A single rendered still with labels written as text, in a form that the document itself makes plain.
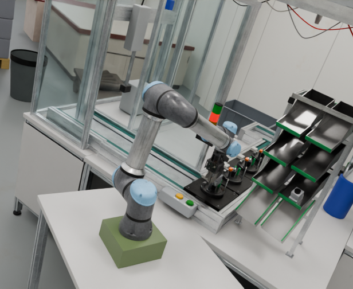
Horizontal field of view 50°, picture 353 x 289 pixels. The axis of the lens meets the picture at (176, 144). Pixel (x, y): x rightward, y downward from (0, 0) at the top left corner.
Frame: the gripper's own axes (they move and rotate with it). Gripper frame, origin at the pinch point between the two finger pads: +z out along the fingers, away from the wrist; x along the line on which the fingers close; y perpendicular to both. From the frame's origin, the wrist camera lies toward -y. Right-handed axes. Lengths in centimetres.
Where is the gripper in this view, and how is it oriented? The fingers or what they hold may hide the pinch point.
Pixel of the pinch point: (210, 180)
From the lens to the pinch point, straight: 210.7
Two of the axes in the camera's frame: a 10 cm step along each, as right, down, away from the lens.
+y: -5.5, 2.1, -8.1
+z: -2.8, 8.6, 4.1
